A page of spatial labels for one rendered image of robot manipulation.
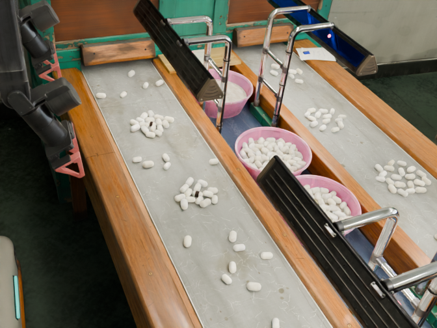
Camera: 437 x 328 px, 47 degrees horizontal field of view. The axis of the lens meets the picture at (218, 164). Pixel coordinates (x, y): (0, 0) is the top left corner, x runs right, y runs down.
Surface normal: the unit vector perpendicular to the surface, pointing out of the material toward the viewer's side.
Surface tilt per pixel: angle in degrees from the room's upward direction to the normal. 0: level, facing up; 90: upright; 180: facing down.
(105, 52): 67
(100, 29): 90
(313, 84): 0
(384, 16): 90
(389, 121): 0
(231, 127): 0
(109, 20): 90
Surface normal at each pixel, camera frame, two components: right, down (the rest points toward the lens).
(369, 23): 0.34, 0.62
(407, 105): 0.10, -0.77
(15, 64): 0.40, 0.43
